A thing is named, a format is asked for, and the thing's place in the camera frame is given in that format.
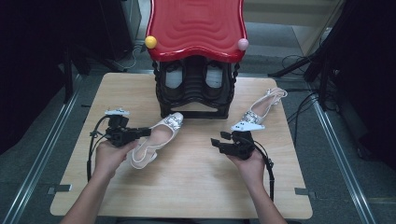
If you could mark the person's right hand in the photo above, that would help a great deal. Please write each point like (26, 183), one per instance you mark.
(249, 169)

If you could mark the black leather shoe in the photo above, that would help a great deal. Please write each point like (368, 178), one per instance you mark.
(214, 77)
(173, 77)

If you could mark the grey table clip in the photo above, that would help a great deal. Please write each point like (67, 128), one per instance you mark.
(305, 192)
(60, 188)

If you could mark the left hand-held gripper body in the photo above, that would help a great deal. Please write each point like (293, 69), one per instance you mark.
(120, 133)

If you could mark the black stand pole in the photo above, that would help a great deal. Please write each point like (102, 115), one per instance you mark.
(68, 77)

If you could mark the black curtain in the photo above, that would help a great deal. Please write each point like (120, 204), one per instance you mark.
(367, 77)
(28, 62)

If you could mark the white slingback shoe crystal buckle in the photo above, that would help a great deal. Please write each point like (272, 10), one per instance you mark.
(162, 137)
(271, 99)

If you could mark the person's left hand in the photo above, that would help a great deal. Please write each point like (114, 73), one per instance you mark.
(109, 158)

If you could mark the metal floor rail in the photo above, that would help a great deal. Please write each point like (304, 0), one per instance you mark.
(40, 161)
(342, 161)

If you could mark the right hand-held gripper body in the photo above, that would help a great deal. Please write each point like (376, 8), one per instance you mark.
(239, 146)

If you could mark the red and black shoe rack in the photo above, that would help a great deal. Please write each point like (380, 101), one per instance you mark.
(196, 28)

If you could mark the black tripod stand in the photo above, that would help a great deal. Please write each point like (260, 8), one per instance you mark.
(313, 67)

